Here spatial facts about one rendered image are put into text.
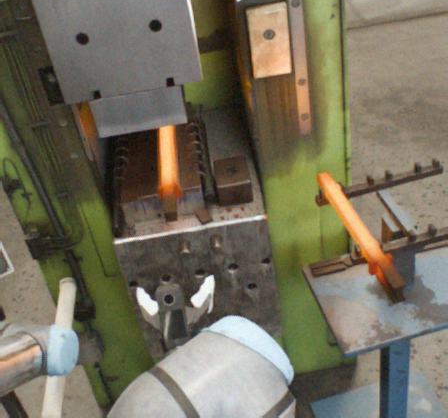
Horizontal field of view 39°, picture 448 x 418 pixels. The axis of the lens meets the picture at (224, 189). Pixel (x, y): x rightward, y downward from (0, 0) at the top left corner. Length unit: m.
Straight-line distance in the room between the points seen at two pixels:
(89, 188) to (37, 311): 1.20
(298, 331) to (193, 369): 1.41
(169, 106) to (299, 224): 0.61
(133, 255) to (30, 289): 1.40
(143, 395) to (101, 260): 1.14
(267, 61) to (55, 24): 0.49
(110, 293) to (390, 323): 0.84
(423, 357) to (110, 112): 1.47
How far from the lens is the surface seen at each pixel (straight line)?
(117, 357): 2.19
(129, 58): 1.36
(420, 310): 1.60
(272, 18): 1.48
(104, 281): 1.93
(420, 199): 3.02
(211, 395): 0.77
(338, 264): 1.68
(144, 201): 1.56
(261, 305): 1.75
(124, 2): 1.32
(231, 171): 1.59
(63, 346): 1.02
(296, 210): 1.80
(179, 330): 1.17
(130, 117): 1.43
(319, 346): 2.24
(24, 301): 2.90
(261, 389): 0.78
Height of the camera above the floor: 1.90
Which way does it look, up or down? 37 degrees down
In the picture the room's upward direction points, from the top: 10 degrees counter-clockwise
